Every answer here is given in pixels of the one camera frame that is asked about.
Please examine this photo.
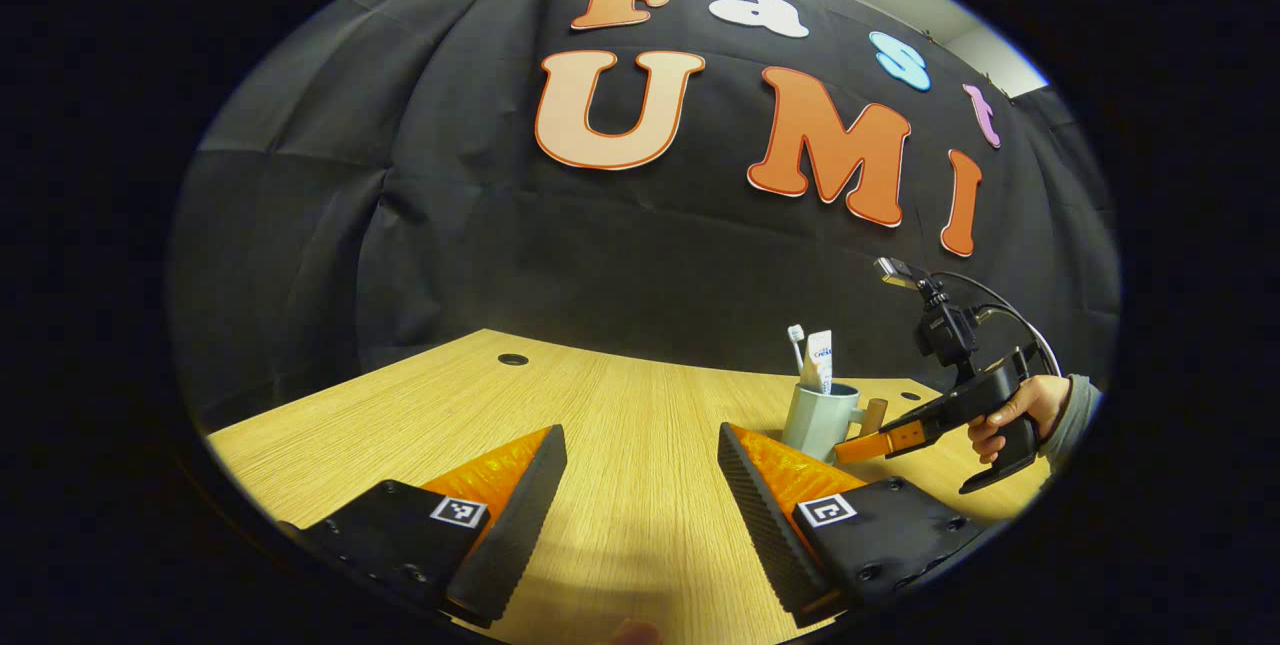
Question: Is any black camera cable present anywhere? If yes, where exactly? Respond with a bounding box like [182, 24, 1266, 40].
[933, 270, 1063, 378]

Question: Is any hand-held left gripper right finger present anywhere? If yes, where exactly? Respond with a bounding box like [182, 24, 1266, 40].
[718, 422, 991, 629]

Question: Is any wooden desktop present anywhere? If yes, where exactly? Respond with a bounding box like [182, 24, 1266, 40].
[205, 328, 1051, 645]

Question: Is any white toothpaste tube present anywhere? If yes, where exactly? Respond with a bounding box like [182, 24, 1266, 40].
[800, 330, 835, 394]

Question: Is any black backdrop cloth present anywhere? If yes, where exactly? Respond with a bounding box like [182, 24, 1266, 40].
[168, 0, 1121, 431]

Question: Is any pale green cup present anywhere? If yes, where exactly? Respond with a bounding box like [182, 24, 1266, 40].
[781, 381, 889, 466]

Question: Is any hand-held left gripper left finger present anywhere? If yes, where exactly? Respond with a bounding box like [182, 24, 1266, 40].
[280, 424, 569, 629]

